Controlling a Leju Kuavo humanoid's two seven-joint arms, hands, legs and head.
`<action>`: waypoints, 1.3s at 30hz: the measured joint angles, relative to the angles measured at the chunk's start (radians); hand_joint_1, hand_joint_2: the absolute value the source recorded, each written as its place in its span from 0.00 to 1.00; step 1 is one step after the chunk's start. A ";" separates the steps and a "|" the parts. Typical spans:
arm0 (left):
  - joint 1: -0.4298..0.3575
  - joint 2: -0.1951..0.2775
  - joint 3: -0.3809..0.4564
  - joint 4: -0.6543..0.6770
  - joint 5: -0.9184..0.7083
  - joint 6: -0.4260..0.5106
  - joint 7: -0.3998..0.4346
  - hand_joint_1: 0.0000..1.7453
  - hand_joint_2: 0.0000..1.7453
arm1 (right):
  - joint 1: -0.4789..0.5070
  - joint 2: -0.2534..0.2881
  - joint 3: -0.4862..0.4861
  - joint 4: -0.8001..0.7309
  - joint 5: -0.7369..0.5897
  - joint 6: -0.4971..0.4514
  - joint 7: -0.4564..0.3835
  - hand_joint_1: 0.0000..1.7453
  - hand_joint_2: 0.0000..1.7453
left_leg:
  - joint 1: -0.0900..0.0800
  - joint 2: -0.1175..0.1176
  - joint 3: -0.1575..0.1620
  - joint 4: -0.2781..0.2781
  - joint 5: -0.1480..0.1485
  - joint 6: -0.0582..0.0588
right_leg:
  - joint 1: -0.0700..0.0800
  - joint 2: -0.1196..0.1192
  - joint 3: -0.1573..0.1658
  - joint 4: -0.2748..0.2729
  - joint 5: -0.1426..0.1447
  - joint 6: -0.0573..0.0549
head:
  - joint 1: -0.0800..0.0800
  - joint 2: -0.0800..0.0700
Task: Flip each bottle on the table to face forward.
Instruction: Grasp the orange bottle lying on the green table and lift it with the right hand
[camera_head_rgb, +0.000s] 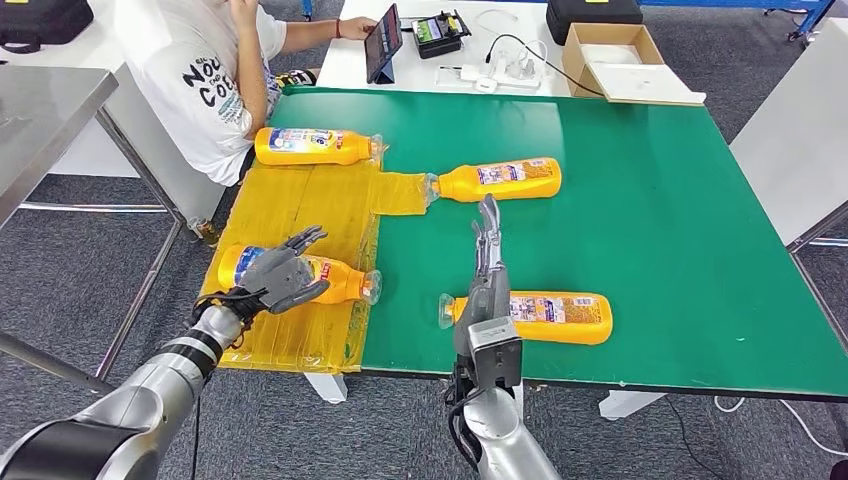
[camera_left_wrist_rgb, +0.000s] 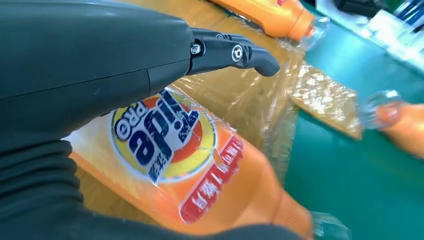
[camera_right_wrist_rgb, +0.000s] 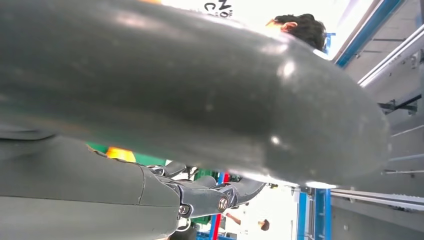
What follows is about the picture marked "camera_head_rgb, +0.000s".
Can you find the person's left hand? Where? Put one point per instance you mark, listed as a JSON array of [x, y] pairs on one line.
[[358, 28]]

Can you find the person's right hand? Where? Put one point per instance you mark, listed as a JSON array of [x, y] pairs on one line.
[[244, 13]]

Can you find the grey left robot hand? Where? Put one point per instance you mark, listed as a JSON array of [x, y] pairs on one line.
[[281, 278]]

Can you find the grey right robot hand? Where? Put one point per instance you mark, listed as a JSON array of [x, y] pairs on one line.
[[489, 291]]

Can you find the orange detergent bottle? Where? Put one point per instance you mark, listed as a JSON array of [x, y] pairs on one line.
[[563, 318], [464, 184], [344, 285], [311, 147]]

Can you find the person's right forearm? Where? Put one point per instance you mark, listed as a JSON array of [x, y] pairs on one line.
[[252, 79]]

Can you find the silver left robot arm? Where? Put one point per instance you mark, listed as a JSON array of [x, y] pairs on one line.
[[152, 397]]

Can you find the person's left forearm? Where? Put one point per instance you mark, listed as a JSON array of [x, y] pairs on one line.
[[308, 36]]

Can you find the black tablet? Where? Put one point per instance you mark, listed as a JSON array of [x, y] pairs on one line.
[[384, 43]]

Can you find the yellow taped sheet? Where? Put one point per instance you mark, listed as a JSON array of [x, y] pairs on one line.
[[311, 205]]

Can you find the black label printer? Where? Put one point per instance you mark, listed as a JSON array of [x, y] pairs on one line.
[[438, 33]]

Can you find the person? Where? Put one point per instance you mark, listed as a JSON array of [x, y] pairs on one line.
[[185, 79]]

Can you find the white table foot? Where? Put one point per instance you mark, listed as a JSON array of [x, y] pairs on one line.
[[326, 387], [629, 404]]

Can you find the white charger adapter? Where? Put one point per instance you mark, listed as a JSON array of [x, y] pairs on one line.
[[485, 85]]

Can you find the white power strip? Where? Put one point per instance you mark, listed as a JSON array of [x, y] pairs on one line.
[[507, 76]]

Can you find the white desk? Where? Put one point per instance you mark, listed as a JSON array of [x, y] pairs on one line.
[[126, 132]]

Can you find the black bag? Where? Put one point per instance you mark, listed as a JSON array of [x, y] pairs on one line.
[[43, 20]]

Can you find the steel table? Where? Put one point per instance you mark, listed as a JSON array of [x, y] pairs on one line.
[[46, 119]]

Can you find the black case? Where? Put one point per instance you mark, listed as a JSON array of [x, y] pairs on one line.
[[593, 20]]

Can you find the cardboard box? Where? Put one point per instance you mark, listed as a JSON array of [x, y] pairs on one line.
[[596, 76]]

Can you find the white foam insert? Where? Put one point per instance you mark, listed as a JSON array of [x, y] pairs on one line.
[[611, 54]]

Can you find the white side table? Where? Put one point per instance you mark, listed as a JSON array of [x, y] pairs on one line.
[[795, 139]]

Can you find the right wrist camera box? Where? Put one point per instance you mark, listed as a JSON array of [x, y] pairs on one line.
[[495, 354]]

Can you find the blue metal frame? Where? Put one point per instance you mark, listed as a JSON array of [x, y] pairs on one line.
[[811, 13]]

